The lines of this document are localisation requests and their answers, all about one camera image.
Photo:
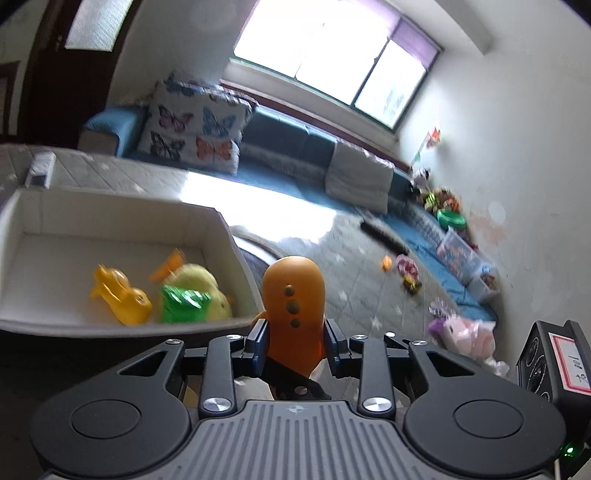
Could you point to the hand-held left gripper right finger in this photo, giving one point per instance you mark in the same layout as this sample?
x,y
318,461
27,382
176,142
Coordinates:
x,y
330,346

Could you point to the yellow plastic toy animal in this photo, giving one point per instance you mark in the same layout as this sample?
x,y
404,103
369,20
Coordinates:
x,y
122,300

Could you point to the grey sofa cushion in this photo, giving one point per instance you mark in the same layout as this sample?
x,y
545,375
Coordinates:
x,y
358,177

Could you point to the black remote control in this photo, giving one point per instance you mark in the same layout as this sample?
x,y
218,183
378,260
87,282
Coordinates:
x,y
385,236

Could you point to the white fabric storage box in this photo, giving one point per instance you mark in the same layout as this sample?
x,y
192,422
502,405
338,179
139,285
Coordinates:
x,y
92,217

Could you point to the grey quilted mattress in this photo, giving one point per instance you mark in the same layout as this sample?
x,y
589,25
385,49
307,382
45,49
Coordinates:
x,y
101,173

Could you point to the window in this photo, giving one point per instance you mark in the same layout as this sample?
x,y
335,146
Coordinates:
x,y
323,46

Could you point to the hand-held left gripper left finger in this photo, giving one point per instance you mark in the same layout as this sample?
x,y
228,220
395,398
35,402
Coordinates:
x,y
259,344

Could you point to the orange plastic toy piece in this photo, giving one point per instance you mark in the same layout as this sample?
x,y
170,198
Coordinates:
x,y
168,265

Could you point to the pile of colourful toys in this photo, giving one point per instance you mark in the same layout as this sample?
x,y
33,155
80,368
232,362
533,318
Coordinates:
x,y
438,196

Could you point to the dark wooden door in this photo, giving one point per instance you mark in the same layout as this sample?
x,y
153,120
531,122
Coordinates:
x,y
55,83

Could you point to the butterfly print pillow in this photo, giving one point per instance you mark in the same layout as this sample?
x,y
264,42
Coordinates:
x,y
194,124

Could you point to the green plastic toy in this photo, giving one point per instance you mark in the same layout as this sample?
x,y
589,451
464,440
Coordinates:
x,y
182,302

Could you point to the small orange toy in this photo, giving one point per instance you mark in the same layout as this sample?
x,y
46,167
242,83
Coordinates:
x,y
386,263

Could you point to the yellow and black toy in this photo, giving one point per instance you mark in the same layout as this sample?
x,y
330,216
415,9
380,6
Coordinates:
x,y
412,284

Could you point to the green plastic bowl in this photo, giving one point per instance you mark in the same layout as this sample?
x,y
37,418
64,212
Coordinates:
x,y
451,219

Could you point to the orange toy figure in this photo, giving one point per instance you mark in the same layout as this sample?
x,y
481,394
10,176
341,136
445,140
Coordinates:
x,y
295,286

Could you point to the blue sofa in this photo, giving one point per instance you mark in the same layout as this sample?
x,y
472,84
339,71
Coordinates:
x,y
286,147

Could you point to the large clear plastic bin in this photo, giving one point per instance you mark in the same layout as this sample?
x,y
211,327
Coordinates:
x,y
457,254

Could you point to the pink plush toy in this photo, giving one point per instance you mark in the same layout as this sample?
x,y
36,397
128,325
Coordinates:
x,y
466,334

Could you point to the colourful wall decoration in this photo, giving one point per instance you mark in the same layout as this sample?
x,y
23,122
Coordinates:
x,y
430,141

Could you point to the yellow-green plush toy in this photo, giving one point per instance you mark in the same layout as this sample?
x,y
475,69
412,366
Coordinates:
x,y
198,277

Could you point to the grey patterned floor mat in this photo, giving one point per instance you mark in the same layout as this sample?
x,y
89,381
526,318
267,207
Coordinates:
x,y
360,295

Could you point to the small clear plastic bin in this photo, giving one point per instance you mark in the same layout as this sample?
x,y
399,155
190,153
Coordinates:
x,y
485,281

